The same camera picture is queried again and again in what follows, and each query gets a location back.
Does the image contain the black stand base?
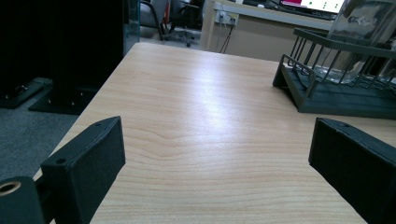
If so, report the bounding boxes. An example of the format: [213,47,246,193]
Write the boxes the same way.
[27,87,98,117]

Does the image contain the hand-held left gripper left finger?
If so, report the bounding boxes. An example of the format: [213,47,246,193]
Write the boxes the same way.
[40,116,127,224]

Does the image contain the black floor plate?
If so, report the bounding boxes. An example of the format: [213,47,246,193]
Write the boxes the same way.
[0,77,46,110]

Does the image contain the dark glass-sided cabinet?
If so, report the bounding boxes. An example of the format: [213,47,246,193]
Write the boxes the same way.
[121,0,142,58]

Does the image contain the grey office chair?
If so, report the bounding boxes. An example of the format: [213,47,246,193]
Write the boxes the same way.
[139,0,171,42]

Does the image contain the black office chair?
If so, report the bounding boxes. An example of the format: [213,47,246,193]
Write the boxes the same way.
[169,0,204,49]

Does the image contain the white power outlet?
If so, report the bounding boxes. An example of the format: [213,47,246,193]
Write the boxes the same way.
[214,9,240,26]

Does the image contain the dark wire basket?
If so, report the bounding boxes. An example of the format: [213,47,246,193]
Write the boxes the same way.
[272,27,396,121]

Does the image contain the beige wooden desk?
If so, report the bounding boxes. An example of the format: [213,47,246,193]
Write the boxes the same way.
[200,0,344,63]

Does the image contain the clear bottle grey cap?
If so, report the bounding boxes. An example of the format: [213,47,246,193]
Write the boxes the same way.
[313,0,396,86]

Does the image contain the black floor cable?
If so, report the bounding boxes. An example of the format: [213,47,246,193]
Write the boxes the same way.
[219,17,236,54]

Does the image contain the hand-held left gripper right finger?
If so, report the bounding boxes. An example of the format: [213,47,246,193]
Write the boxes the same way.
[307,117,396,224]

